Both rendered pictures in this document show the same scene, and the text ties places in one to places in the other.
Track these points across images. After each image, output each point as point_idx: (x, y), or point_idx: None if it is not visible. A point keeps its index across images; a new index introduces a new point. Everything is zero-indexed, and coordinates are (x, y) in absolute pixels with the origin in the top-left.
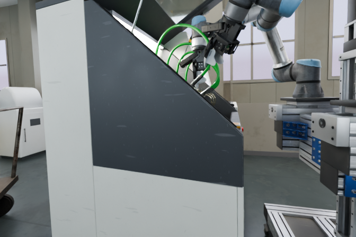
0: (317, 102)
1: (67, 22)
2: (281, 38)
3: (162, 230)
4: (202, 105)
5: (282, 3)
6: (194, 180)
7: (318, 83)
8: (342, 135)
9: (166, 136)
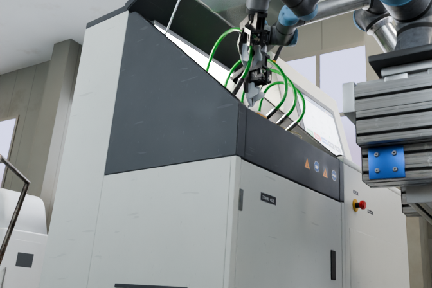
0: None
1: (110, 34)
2: None
3: (159, 231)
4: (209, 83)
5: None
6: (195, 160)
7: None
8: (348, 99)
9: (177, 121)
